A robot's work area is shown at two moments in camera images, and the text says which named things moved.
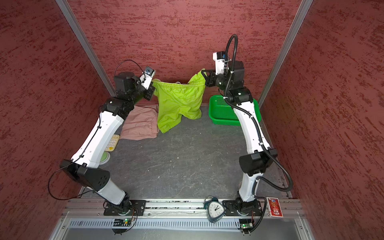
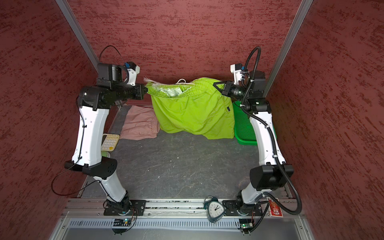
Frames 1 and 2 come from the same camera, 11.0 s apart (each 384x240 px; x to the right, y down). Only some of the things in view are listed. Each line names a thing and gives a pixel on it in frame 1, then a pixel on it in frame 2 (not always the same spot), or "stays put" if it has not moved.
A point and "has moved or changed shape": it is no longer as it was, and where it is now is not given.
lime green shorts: (177, 100) has moved or changed shape
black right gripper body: (220, 80) -> (235, 91)
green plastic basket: (222, 113) -> (243, 129)
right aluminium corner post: (301, 14) stays put
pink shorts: (141, 123) stays put
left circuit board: (122, 222) stays put
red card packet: (274, 207) stays put
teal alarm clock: (216, 210) stays put
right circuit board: (246, 223) stays put
